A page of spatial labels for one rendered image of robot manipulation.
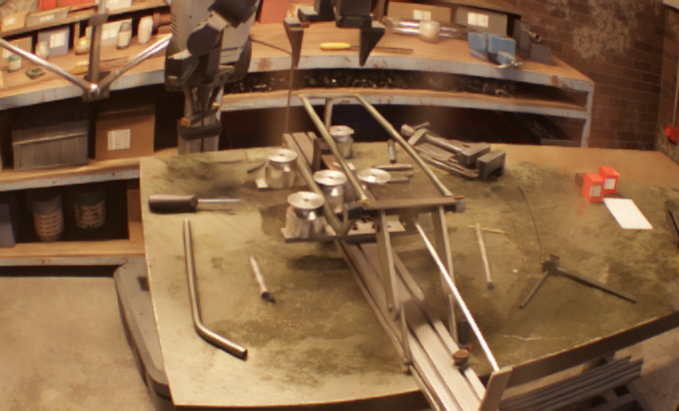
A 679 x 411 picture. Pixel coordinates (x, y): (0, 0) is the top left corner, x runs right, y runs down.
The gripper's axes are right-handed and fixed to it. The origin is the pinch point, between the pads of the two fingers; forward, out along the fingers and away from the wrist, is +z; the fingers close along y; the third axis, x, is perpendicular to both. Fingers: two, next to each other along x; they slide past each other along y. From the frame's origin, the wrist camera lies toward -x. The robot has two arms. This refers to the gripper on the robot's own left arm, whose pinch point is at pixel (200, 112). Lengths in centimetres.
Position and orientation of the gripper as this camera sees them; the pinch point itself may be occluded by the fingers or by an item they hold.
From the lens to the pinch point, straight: 140.8
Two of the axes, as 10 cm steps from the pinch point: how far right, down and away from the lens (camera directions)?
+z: -0.8, 9.0, 4.3
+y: 8.9, 2.6, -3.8
